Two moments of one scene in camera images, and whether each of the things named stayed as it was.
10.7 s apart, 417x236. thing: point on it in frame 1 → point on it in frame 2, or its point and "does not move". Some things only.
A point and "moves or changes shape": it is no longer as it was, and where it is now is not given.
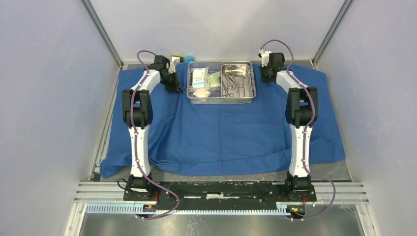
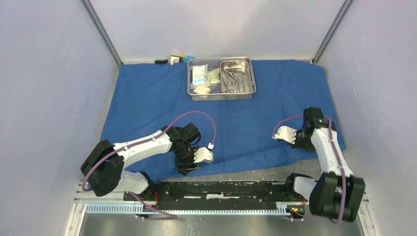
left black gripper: [175, 87] → [182, 168]
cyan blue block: [189, 59] does not move
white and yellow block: [180, 56] does not move
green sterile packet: [214, 79] moves or changes shape
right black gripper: [264, 79] → [297, 145]
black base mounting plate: [220, 194] does not move
